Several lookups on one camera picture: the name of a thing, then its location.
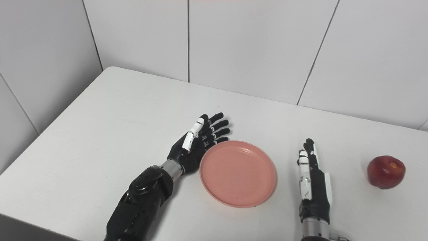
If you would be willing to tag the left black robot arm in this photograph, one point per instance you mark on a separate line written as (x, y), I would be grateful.
(140, 207)

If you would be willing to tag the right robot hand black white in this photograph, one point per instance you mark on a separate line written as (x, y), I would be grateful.
(316, 187)

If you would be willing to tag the red apple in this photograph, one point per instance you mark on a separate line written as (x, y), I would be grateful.
(386, 171)

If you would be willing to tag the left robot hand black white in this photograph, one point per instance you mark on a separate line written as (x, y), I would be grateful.
(197, 145)

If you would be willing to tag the pink plate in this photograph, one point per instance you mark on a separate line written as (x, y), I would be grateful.
(237, 174)

